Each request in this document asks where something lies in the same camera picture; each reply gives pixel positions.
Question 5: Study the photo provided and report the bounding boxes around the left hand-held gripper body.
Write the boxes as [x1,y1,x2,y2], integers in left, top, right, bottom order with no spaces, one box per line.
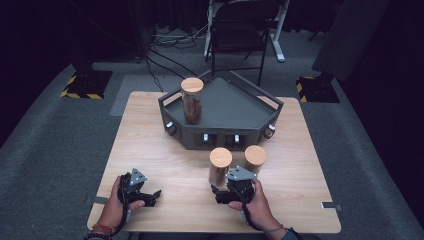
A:
[117,168,148,204]

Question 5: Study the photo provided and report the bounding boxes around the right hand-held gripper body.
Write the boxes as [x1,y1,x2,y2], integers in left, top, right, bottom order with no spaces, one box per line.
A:
[225,165,258,203]

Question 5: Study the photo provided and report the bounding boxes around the glass jar reddish dried contents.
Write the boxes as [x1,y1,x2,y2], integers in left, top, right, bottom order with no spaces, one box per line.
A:
[208,146,234,188]

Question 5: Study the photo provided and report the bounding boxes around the glass jar pale dried contents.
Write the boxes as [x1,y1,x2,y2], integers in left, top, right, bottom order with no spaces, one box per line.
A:
[240,145,268,178]

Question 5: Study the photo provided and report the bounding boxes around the dark grey corner rack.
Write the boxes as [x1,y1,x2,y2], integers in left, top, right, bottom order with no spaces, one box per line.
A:
[157,69,285,152]

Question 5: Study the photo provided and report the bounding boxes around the glass jar brown dried contents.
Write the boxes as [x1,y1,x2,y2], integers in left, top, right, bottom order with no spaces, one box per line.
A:
[180,77,205,126]

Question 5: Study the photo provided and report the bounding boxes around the person's right hand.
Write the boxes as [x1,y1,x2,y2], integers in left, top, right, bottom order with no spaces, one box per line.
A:
[228,179,283,232]

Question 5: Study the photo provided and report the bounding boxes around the person's left hand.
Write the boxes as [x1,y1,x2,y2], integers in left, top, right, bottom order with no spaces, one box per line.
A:
[96,176,146,231]

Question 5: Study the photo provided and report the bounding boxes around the grey tape strip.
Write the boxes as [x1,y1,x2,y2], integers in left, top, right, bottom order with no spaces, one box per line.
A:
[321,201,343,212]
[84,195,109,205]

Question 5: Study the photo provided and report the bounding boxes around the grey floor mat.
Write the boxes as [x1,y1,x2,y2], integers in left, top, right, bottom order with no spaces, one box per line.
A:
[109,74,188,117]

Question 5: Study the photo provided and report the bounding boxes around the black base with yellow stripes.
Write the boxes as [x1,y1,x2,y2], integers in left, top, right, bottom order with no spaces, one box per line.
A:
[295,73,341,104]
[59,69,114,100]

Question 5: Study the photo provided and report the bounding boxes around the black folding chair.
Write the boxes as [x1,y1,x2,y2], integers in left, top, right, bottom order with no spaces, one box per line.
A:
[209,0,281,87]

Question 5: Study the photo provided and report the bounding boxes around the dark grey panel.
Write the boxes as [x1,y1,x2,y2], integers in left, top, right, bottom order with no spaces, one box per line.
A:
[311,0,392,82]

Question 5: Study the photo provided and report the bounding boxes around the left hand-held gripper cable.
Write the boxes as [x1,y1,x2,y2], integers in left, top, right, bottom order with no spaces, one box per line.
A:
[109,196,133,238]

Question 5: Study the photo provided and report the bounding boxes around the red string bracelet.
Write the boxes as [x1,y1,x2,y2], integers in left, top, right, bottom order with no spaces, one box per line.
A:
[92,223,116,234]

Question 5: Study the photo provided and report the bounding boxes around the dark bead bracelet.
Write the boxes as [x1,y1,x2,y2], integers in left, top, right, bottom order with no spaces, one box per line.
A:
[83,232,113,240]

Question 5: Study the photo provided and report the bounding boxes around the black floor cable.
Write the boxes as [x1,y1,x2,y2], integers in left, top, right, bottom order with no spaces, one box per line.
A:
[145,46,198,93]

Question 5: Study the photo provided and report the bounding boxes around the white desk frame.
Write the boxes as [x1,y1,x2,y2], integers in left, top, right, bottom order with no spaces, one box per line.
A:
[203,0,291,64]

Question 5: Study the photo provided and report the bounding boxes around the bundle of floor cables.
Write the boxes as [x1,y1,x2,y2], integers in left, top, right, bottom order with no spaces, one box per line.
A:
[149,24,209,49]

